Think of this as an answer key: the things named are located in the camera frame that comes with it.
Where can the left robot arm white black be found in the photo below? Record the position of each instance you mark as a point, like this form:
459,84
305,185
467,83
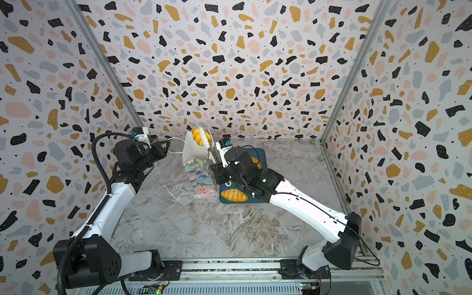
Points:
87,258

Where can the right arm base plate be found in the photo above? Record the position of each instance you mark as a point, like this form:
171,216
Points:
290,269

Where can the left corner aluminium post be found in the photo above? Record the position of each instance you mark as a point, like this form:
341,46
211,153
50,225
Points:
76,14

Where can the right corner aluminium post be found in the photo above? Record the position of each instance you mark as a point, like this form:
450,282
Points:
360,58

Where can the shell shaped bread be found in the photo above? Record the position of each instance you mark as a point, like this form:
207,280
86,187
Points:
202,137

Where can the floral paper bag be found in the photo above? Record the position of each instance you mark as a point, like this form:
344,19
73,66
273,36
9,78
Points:
197,165

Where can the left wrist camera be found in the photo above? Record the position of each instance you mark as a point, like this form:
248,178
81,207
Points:
141,134

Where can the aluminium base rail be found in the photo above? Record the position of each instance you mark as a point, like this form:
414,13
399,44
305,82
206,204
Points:
254,276

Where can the large oval brown bread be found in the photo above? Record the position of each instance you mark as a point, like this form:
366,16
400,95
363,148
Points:
256,161

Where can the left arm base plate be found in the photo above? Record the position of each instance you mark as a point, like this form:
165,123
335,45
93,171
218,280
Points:
167,271

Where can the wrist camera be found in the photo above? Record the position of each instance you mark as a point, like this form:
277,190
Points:
141,134
223,145

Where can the croissant shaped bread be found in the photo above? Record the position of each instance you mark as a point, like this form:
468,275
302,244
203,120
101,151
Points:
234,195

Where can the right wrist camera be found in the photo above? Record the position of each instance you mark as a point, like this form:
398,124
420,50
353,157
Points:
223,145

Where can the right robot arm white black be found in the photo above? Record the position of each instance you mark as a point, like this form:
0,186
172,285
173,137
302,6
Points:
341,232

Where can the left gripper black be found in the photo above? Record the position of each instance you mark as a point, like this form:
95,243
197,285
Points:
161,153

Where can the corner aluminium post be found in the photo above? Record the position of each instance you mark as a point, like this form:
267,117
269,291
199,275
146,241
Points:
360,58
76,14

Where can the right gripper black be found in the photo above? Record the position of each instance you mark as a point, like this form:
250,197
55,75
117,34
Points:
217,160

